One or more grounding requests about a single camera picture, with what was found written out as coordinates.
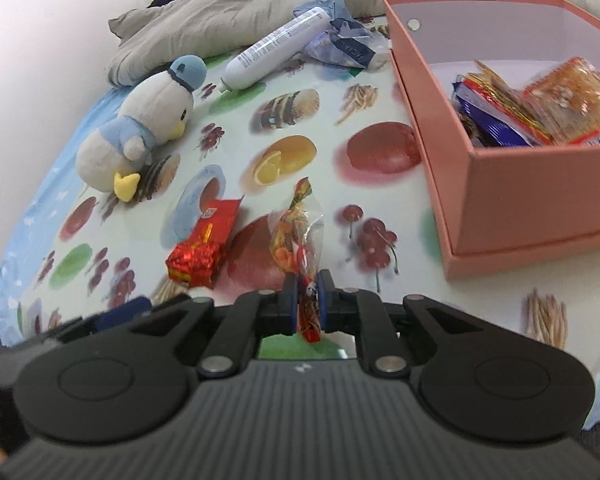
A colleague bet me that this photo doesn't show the pink cardboard box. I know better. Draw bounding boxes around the pink cardboard box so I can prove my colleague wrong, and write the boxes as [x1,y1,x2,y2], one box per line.
[382,0,600,282]

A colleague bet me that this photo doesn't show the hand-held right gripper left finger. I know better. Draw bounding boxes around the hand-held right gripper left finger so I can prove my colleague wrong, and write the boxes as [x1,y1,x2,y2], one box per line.
[129,271,300,380]

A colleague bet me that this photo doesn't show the clear bag with navy band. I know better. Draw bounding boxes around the clear bag with navy band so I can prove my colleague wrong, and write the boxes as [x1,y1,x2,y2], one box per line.
[302,16,394,69]

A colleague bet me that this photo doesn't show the red foil snack packet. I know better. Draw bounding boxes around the red foil snack packet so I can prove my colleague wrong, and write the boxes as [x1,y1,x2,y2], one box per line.
[166,197,244,289]

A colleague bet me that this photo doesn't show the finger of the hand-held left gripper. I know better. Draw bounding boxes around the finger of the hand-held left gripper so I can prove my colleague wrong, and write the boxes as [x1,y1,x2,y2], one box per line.
[27,296,154,346]

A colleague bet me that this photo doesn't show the grey duvet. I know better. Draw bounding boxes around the grey duvet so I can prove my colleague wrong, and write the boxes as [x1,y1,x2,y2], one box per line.
[107,0,600,89]

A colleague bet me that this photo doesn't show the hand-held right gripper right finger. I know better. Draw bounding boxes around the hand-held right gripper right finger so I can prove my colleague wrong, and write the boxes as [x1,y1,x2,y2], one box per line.
[316,269,486,380]

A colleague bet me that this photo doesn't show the clear red yellow candy packet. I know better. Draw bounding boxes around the clear red yellow candy packet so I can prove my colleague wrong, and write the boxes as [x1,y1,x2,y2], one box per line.
[268,177,329,344]

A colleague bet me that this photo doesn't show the light blue plastic bag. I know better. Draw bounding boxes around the light blue plastic bag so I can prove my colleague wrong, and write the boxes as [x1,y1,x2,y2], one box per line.
[292,0,350,19]

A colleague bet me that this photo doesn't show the white spray bottle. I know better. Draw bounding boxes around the white spray bottle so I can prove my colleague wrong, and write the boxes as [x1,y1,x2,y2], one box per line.
[220,7,332,92]

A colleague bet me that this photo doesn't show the orange snack packet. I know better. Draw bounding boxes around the orange snack packet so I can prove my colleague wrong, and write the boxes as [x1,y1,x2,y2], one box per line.
[522,56,600,147]

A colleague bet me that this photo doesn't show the plush duck toy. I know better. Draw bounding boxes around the plush duck toy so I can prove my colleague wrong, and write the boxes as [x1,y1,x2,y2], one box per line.
[76,55,209,204]

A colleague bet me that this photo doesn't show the red gold snack packet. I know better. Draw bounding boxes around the red gold snack packet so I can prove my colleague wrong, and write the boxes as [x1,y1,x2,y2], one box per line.
[455,59,553,146]

